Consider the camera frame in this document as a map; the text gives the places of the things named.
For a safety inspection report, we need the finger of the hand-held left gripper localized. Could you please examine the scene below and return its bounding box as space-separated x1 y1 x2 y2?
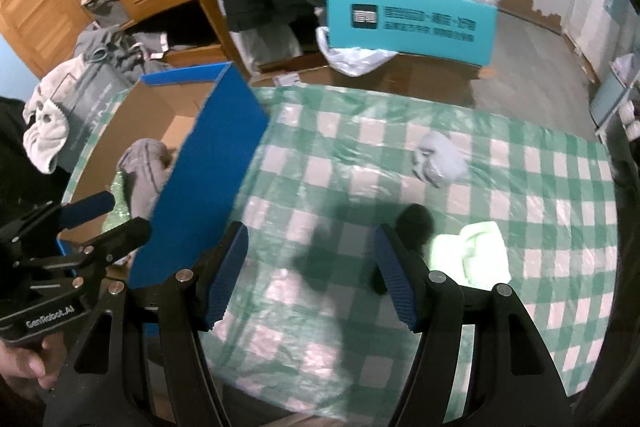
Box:
15 217 152 278
0 191 116 254

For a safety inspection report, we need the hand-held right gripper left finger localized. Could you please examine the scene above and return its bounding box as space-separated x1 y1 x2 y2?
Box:
47 222 250 427

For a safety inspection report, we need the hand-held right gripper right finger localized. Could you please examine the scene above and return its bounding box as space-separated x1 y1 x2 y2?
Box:
374 223 573 427

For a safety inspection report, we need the grey cloth garment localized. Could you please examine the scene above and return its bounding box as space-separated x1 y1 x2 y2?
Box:
116 138 174 221

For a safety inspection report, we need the blue cardboard box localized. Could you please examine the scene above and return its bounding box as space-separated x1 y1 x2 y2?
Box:
56 63 271 308

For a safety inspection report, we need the person's left hand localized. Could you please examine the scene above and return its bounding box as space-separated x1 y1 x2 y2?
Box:
0 334 68 403

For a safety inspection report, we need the black cloth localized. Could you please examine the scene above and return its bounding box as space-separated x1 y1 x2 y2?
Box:
395 203 437 254

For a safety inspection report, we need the dark cloth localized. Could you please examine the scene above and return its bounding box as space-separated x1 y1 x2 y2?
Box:
0 97 76 229

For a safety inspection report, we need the light green cloth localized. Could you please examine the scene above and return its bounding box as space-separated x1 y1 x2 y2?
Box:
432 221 512 291

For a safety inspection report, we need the white towel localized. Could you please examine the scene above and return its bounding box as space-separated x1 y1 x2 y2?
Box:
22 57 89 176

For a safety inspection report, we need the grey printed bag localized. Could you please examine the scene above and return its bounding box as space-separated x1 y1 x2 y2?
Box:
60 57 144 174

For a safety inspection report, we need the green checked plastic tablecloth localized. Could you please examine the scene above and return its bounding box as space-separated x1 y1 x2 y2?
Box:
62 84 618 427

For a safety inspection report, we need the pale grey sock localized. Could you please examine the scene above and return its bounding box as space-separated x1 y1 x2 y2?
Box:
411 131 469 188

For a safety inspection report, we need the grey hoodie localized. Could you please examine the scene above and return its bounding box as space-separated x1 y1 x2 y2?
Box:
74 24 174 76

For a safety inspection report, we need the grey clothes pile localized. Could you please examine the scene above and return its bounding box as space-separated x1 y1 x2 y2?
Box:
80 0 137 28

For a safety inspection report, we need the brown cardboard box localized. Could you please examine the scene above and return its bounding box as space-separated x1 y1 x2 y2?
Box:
250 49 477 108

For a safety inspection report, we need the white plastic bag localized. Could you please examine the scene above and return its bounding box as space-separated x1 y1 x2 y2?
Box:
315 9 397 78

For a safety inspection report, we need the white hanging garment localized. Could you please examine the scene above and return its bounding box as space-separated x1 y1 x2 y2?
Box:
232 27 304 74

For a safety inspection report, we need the teal printed box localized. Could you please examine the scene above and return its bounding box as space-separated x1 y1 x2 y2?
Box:
325 0 499 68

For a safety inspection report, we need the shoe rack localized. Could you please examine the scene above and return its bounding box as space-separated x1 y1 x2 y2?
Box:
590 52 640 148

